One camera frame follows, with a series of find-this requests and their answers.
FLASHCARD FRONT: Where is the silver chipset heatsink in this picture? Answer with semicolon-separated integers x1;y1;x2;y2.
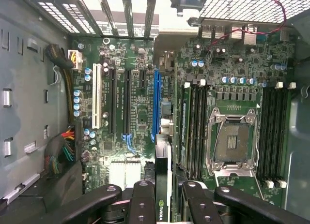
108;160;149;187

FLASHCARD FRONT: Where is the silver socket cover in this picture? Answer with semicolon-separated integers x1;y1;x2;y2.
213;167;258;179

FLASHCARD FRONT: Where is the CPU socket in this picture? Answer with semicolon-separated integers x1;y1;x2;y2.
207;107;259;173

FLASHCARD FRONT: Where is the green motherboard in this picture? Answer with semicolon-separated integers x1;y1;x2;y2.
70;30;296;208

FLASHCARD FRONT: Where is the blue expansion slot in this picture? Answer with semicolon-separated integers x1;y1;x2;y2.
150;68;162;143

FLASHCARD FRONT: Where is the black open PC case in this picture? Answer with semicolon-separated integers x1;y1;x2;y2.
0;0;310;224

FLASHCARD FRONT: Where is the white expansion slot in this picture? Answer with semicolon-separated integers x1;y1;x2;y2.
92;63;102;130

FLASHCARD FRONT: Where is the short black expansion slot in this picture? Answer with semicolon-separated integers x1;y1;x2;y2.
138;69;148;90

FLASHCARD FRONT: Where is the white power connector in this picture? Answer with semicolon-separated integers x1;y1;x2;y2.
67;48;83;73

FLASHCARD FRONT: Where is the metal port block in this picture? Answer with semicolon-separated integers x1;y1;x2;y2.
198;22;258;46

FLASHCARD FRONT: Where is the metal expansion slot cover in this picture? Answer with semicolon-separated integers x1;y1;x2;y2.
121;0;136;38
95;0;115;38
144;0;157;38

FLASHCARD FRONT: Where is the wire locking lever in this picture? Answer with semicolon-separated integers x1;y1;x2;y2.
251;117;260;169
209;114;225;170

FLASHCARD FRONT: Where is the black connector with coloured wires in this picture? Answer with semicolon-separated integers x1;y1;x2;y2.
44;121;83;175

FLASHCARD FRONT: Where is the black sleeved power cable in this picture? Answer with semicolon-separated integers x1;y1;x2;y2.
45;44;75;124

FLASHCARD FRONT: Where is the red black twisted wire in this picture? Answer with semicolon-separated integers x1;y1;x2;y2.
205;0;291;56

